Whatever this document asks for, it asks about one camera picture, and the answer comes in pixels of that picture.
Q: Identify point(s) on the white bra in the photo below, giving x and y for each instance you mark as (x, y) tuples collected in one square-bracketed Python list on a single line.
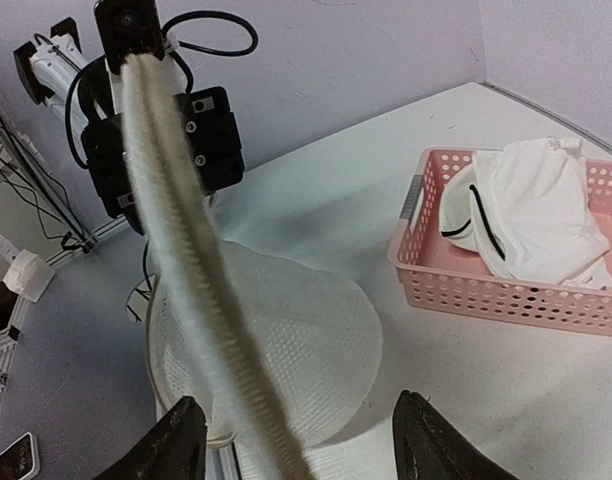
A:
[(525, 211)]

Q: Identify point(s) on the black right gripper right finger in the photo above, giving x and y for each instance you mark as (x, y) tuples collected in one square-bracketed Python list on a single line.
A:
[(428, 446)]

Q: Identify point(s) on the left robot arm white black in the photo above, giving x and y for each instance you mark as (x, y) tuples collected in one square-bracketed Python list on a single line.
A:
[(86, 97)]

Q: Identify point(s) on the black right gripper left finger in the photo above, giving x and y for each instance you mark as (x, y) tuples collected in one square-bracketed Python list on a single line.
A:
[(175, 448)]

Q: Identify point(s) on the pink plastic basket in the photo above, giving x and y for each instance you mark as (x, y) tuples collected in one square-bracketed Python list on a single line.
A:
[(436, 275)]

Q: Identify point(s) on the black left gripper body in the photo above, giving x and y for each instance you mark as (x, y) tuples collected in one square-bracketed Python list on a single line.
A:
[(166, 155)]

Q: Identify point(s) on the white device on floor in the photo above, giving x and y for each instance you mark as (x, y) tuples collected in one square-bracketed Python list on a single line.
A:
[(28, 275)]

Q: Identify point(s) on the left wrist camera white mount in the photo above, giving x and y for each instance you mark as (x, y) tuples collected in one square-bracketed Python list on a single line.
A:
[(133, 27)]

